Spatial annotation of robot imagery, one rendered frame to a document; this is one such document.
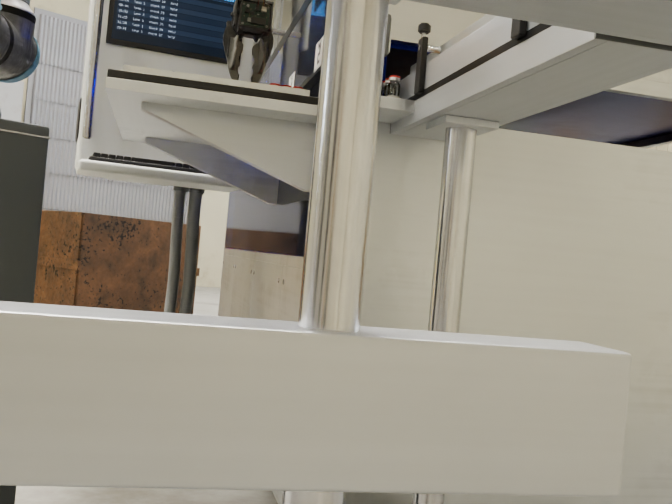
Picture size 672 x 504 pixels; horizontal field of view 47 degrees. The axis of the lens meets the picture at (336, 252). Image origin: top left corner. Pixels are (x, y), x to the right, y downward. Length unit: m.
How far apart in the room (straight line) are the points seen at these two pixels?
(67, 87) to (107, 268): 6.64
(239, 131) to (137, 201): 9.53
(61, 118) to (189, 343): 10.08
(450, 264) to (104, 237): 3.14
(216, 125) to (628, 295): 0.87
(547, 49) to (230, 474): 0.57
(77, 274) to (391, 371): 3.61
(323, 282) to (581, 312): 1.04
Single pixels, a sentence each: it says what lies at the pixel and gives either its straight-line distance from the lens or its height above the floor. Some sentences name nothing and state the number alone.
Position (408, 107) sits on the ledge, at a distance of 1.31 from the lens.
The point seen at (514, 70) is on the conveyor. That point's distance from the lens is 0.97.
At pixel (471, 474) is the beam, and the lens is 0.64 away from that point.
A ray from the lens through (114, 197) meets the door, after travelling 10.85.
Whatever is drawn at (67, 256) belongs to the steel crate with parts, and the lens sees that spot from 4.22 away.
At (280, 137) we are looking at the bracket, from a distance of 1.49.
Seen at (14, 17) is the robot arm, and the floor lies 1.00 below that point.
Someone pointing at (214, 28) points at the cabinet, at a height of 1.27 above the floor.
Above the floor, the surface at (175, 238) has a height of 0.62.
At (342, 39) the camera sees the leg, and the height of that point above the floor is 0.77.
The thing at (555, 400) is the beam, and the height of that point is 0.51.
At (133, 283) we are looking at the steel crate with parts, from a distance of 4.34.
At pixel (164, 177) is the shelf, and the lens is 2.15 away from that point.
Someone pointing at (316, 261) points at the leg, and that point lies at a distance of 0.60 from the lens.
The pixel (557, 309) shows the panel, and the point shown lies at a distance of 1.56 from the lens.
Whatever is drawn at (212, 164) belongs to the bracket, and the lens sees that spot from 1.98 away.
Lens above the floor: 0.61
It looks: level
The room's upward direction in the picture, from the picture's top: 5 degrees clockwise
